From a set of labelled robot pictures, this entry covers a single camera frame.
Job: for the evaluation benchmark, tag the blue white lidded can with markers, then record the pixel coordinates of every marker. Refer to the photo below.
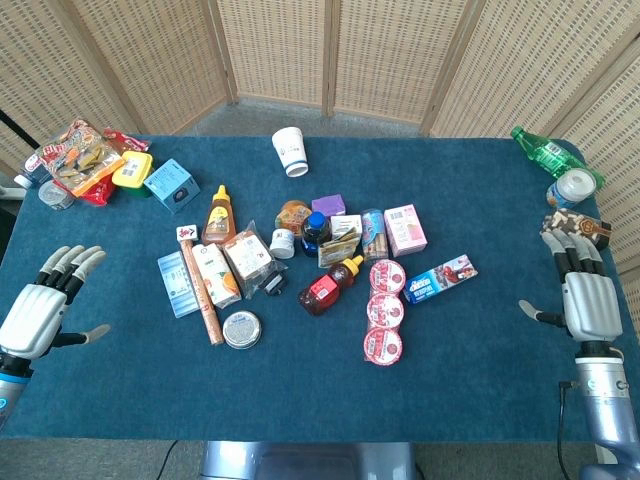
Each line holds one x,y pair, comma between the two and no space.
572,187

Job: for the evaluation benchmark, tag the purple box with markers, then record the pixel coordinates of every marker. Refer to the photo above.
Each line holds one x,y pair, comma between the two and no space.
329,204

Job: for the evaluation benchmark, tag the clear plastic packaged food bag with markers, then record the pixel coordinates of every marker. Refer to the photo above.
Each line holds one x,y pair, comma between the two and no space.
247,257

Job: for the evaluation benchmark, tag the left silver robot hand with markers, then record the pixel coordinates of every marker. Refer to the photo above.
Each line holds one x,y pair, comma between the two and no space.
35,310

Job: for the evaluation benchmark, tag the white orange juice carton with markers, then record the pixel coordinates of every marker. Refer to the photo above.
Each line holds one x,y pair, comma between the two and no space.
216,275

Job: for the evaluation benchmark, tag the round silver tin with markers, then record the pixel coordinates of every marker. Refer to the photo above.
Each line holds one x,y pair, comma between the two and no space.
242,329

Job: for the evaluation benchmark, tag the honey bottle orange cap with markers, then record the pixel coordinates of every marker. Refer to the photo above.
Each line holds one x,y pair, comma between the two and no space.
220,217

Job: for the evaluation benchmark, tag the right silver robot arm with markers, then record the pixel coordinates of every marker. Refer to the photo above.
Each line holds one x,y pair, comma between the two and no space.
607,400

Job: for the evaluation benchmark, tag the small black object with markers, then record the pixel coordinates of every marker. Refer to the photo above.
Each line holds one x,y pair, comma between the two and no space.
273,285

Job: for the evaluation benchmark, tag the light blue cardboard box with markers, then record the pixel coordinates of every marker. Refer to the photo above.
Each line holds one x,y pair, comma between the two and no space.
172,185

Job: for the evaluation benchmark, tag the clear orange snack bag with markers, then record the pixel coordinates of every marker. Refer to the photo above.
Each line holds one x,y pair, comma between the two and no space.
80,155

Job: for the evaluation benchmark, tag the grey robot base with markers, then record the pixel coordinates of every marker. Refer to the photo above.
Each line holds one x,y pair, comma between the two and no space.
307,460

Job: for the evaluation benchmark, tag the white paper cup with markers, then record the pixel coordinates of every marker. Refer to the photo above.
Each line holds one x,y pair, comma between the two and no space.
291,150

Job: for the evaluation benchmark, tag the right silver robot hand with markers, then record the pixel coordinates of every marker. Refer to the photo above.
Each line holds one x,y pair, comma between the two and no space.
592,305

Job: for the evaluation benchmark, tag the long brown tube pack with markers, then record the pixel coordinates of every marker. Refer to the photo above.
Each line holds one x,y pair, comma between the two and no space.
202,295

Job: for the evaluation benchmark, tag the blue felt table cloth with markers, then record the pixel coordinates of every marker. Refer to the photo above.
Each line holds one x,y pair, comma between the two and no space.
325,390

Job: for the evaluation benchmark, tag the bamboo folding screen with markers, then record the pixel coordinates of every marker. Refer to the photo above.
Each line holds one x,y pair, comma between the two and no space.
380,55

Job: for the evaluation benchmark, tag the silver can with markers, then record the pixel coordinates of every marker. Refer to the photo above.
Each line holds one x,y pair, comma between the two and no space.
55,195

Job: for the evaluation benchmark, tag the blue toothpaste box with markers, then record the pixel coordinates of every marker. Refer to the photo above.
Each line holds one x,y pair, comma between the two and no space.
437,279

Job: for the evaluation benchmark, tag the pink white box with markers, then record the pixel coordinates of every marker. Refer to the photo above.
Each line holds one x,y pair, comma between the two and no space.
405,230

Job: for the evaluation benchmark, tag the yellow lidded green box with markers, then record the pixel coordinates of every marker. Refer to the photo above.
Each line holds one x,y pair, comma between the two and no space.
132,170

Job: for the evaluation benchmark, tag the dark bottle blue cap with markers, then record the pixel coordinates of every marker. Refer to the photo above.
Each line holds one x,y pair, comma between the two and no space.
315,235

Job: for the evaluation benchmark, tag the olive green tea pack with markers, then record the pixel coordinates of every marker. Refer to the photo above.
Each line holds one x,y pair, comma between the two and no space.
339,250

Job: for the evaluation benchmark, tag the white block red print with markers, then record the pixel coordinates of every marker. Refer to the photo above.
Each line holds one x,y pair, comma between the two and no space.
186,232

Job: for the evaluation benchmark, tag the brown snack packet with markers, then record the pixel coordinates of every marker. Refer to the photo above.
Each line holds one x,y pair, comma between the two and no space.
582,225

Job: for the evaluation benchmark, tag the flat light blue pack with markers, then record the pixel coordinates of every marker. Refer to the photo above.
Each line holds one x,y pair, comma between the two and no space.
175,285

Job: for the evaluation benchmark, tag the small white jar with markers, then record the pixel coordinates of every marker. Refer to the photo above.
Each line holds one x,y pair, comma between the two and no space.
282,243

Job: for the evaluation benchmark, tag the bear honey bottle red label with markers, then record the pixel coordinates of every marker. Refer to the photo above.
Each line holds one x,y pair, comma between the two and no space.
327,290

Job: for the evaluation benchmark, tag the green plastic bottle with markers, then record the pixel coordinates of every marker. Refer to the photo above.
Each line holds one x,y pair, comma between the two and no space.
550,152

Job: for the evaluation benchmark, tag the orange jelly cup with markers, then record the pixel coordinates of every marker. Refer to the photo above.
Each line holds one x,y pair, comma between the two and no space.
294,212

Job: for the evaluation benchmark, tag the blue white milk bottle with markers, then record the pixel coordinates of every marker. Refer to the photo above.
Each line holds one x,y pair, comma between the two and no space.
31,170

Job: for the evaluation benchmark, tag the small white green carton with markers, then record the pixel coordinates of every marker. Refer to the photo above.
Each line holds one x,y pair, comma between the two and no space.
346,226

